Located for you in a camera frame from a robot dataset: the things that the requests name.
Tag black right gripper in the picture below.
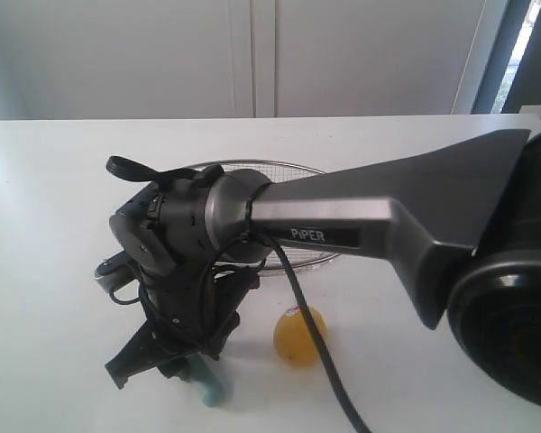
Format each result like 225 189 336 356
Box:
105 263 260 390

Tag teal handled vegetable peeler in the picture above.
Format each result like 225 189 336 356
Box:
188 355 225 408

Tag yellow lemon with sticker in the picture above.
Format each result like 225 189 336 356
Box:
273 306 319 369

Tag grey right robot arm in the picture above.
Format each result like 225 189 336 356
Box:
96 129 541 406

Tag oval metal mesh basket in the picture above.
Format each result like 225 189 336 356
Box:
189 159 338 272

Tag window strip at right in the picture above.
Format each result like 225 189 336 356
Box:
491 0 541 114

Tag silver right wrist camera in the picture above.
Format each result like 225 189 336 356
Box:
94 251 140 295

